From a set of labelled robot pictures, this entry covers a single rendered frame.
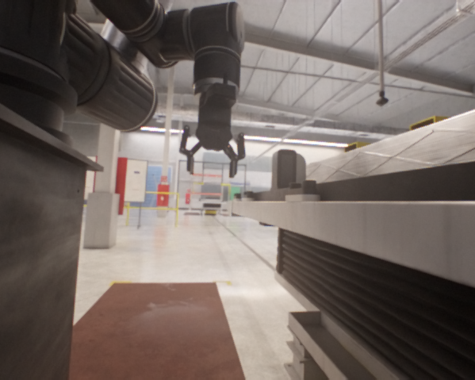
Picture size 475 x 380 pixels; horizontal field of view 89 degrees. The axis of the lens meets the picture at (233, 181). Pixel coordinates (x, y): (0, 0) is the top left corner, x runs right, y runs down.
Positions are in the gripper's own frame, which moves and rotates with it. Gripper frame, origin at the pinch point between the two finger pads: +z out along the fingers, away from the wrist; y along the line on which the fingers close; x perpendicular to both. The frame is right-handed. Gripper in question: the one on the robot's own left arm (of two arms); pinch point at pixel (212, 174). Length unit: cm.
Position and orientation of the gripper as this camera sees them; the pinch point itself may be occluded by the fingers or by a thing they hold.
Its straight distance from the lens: 55.1
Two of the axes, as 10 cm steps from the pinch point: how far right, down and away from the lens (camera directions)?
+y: -9.6, -0.7, -2.9
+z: -0.4, 10.0, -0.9
